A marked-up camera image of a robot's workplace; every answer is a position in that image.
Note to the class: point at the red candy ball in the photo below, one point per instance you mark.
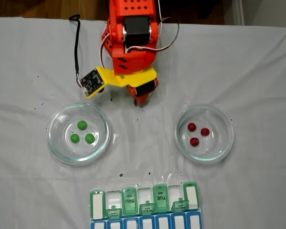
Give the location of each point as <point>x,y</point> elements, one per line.
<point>205,131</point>
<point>194,141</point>
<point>191,127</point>

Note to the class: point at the green candy ball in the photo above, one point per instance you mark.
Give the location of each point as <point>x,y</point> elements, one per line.
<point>82,125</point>
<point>89,138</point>
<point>74,138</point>

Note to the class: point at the weekly pill organizer box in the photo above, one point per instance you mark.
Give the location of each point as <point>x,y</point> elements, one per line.
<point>162,200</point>

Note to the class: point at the clear glass bowl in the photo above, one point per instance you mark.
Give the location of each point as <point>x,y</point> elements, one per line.
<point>205,155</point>
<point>78,156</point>

